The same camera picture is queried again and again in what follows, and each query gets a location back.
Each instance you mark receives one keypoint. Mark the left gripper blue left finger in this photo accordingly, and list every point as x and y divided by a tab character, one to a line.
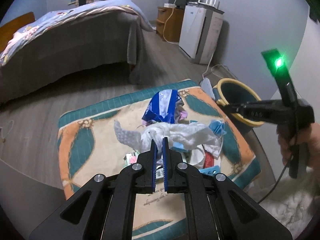
154	151

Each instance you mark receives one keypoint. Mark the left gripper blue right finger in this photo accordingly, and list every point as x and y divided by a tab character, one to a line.
165	166

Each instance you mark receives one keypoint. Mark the white tissue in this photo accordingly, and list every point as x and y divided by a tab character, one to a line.
189	135

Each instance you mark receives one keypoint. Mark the blue pill blister pack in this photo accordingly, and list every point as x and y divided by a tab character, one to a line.
210	171

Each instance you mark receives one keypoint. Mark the yellow teal trash bin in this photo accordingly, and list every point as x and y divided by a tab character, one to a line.
228	91

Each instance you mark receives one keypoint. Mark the person's right hand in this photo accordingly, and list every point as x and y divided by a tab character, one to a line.
309	136

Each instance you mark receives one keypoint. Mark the white green medicine box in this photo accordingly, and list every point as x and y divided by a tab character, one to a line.
131	158

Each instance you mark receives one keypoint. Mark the teal orange beige rug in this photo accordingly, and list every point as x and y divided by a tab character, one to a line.
107	136

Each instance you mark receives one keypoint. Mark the blue white snack bag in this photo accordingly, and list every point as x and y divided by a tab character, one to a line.
163	107

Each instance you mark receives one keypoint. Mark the light blue face mask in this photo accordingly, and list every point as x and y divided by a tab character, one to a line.
217	127

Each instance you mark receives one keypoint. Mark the white power strip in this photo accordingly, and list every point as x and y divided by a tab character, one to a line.
206	86

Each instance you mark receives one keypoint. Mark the wooden tv cabinet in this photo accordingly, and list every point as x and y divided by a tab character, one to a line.
169	23

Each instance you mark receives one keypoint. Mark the white air purifier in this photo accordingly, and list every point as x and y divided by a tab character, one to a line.
200	32

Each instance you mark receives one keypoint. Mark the white wifi router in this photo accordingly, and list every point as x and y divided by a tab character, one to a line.
212	3

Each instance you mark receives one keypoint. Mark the bed with brown cover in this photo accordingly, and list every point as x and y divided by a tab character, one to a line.
82	44

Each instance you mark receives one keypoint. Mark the light blue floral quilt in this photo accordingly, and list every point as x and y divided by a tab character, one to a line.
52	19

